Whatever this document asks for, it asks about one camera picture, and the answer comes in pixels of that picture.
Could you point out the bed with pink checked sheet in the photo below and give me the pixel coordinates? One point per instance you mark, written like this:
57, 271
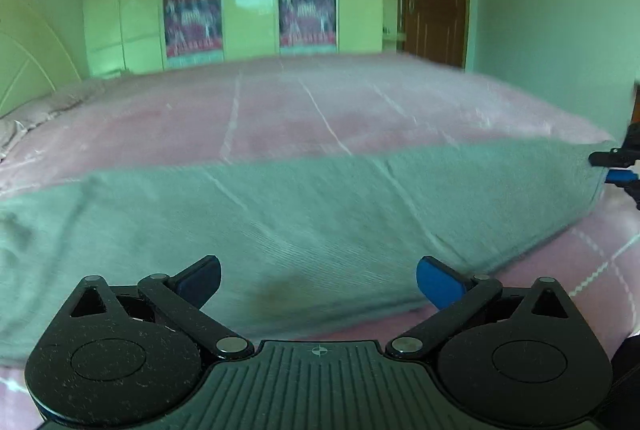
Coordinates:
350, 110

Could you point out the cream wooden headboard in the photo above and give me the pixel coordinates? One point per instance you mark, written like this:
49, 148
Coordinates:
30, 70

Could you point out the red calendar wall poster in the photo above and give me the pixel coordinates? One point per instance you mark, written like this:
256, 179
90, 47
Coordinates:
193, 23
307, 15

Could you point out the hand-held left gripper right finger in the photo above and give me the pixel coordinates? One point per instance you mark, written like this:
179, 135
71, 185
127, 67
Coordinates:
440, 282

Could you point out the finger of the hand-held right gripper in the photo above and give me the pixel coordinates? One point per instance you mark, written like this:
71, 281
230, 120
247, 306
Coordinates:
620, 176
612, 158

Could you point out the pink pillow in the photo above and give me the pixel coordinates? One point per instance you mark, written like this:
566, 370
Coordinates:
70, 98
10, 138

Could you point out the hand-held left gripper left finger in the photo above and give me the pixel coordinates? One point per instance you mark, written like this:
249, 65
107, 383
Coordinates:
200, 282

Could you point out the green towel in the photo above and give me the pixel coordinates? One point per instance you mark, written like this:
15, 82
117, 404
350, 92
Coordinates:
310, 230

